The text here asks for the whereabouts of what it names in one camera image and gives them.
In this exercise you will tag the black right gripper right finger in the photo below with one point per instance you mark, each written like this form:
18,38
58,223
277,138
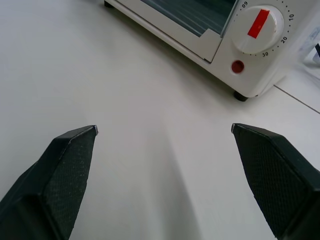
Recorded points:
277,175

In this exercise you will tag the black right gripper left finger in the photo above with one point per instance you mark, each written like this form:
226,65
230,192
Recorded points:
53,180

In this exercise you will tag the white toaster oven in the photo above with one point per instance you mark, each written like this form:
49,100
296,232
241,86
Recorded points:
252,75

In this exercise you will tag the glass oven door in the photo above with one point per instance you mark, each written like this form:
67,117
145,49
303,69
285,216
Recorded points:
190,23

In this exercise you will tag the clear plastic bag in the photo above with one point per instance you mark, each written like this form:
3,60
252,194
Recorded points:
311,37

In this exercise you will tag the white timer knob red stripe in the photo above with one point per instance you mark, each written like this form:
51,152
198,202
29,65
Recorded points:
258,26

